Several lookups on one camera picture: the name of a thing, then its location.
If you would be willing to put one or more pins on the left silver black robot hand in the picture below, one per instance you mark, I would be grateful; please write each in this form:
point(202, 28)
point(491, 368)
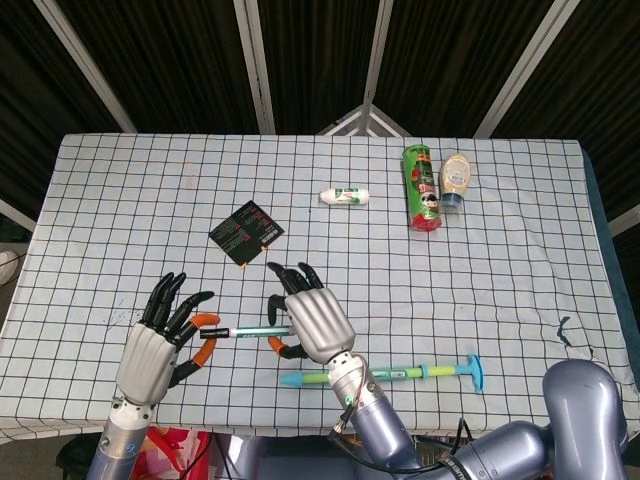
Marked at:
point(145, 360)

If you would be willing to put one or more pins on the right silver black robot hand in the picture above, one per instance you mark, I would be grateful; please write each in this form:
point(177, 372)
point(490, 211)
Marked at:
point(320, 325)

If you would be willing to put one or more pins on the white green whiteboard marker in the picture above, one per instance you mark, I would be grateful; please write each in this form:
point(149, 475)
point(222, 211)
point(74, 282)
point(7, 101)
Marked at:
point(260, 331)

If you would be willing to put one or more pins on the black marker cap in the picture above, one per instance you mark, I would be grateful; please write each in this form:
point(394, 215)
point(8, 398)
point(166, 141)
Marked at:
point(214, 333)

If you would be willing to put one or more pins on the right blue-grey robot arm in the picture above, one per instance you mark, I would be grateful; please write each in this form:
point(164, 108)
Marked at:
point(390, 435)

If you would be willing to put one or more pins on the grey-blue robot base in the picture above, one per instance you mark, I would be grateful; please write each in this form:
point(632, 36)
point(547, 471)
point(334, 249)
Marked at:
point(295, 460)

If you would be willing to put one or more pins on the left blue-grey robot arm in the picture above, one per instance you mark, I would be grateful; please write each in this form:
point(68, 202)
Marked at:
point(120, 440)

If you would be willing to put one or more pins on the red patterned bag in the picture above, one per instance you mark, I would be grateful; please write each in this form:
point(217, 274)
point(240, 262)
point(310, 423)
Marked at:
point(180, 452)

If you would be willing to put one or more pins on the black printed card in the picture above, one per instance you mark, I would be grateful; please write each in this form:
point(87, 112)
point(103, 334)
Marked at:
point(246, 232)

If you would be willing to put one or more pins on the black bag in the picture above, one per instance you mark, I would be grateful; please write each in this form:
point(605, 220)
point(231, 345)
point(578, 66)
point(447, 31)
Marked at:
point(75, 457)

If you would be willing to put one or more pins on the small white green-label bottle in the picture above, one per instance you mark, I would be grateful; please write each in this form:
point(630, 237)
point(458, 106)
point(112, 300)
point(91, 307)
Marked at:
point(345, 196)

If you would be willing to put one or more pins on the white black-grid tablecloth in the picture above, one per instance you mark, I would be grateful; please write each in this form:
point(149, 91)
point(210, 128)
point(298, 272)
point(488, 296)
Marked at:
point(450, 300)

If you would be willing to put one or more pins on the white shoe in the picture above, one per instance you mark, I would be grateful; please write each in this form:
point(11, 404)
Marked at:
point(7, 267)

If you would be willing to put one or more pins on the green chips can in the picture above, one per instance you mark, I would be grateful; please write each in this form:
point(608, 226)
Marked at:
point(424, 190)

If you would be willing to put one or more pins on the beige sauce squeeze bottle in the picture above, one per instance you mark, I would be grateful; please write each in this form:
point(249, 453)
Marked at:
point(455, 175)

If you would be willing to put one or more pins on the white triangular frame brace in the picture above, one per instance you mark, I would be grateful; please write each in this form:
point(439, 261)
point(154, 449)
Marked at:
point(362, 120)

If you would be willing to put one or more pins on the white metal frame bar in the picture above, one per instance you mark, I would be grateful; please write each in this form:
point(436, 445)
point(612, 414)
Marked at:
point(375, 65)
point(85, 65)
point(530, 65)
point(256, 65)

